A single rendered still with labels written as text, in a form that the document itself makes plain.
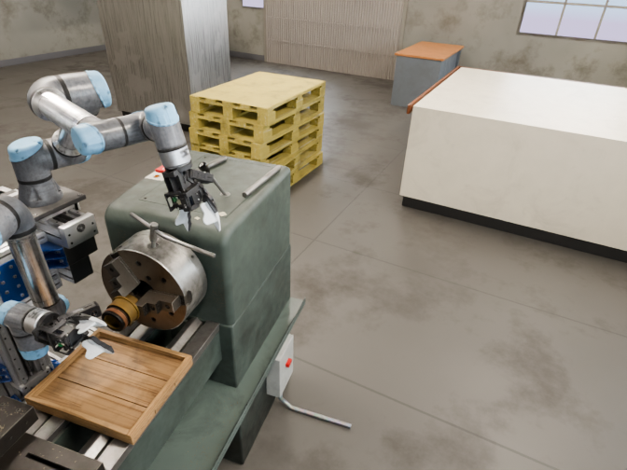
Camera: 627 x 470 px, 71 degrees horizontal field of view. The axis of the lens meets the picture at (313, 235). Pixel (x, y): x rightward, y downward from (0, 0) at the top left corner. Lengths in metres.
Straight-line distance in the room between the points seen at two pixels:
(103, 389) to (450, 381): 1.87
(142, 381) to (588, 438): 2.17
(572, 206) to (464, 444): 2.32
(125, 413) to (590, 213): 3.63
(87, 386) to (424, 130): 3.30
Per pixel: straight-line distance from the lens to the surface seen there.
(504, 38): 9.03
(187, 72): 5.92
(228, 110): 4.13
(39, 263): 1.57
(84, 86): 1.58
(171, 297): 1.42
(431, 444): 2.46
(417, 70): 7.53
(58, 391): 1.57
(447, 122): 4.00
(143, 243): 1.45
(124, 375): 1.54
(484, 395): 2.74
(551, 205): 4.14
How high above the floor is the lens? 1.99
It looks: 32 degrees down
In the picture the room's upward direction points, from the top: 3 degrees clockwise
